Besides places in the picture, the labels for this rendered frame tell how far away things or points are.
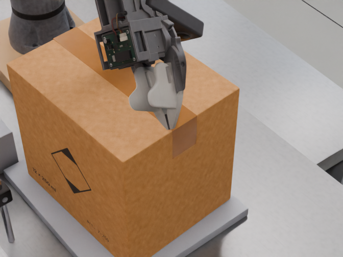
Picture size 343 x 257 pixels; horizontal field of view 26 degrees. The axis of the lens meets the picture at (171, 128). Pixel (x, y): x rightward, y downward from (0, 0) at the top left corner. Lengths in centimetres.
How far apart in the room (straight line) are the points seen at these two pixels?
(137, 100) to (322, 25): 229
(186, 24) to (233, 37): 71
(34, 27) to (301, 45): 168
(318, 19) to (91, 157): 224
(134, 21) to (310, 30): 229
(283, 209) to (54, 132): 45
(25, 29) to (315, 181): 69
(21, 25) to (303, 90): 62
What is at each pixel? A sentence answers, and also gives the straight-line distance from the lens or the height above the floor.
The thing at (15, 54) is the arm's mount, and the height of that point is 87.
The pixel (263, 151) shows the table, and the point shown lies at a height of 83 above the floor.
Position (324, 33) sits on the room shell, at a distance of 320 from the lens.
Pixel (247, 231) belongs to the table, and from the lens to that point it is 135.
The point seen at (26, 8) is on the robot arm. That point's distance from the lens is 161.
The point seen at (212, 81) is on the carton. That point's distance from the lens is 118.
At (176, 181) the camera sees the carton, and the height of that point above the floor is 100.
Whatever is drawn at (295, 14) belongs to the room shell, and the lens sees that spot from 329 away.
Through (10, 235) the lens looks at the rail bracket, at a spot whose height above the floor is 85.
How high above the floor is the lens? 189
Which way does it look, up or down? 44 degrees down
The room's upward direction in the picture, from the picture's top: straight up
